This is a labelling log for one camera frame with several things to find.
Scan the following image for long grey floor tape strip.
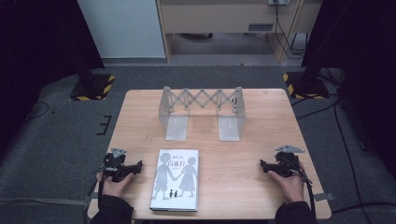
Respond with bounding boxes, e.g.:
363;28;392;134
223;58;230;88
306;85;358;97
0;197;87;207

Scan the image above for person's right hand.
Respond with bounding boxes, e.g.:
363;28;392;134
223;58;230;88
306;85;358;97
267;161;305;204

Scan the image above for right hand-held gripper cable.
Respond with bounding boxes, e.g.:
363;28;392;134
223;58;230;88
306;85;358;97
290;161;317;218

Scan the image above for white book with grey figures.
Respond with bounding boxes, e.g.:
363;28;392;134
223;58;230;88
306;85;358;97
149;148;200;213

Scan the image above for person's left hand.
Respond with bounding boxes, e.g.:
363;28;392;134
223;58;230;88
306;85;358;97
95;171;135;199

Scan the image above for hanging black cables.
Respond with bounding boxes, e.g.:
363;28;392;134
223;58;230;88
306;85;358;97
273;0;309;61

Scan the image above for hand-held gripper cable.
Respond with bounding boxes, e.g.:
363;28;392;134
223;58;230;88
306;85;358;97
83;169;106;224
290;161;317;218

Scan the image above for black tape floor mark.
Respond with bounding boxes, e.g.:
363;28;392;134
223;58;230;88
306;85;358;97
95;114;113;136

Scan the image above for black curtain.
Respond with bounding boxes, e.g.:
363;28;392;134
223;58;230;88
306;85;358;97
301;0;396;180
0;0;106;157

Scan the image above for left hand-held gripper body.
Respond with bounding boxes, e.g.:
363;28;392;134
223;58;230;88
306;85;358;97
102;147;135;183

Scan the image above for black stand base striped edge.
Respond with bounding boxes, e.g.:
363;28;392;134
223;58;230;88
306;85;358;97
282;71;331;101
69;73;117;102

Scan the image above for grey tape piece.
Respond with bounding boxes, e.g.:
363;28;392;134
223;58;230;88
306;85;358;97
82;191;100;203
312;192;336;203

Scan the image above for left hand-held gripper cable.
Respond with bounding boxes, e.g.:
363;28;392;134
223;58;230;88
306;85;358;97
83;169;106;224

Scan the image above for light wooden desk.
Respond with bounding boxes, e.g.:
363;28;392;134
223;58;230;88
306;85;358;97
155;0;323;63

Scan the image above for white panel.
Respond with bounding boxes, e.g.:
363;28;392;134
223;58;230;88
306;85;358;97
76;0;167;60

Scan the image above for looped black floor cable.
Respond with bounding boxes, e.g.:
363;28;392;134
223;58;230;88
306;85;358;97
25;101;50;121

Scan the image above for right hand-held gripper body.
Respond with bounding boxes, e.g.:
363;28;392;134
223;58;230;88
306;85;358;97
274;144;305;178

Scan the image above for expandable metal book rack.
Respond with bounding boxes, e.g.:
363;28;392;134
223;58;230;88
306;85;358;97
158;85;247;143

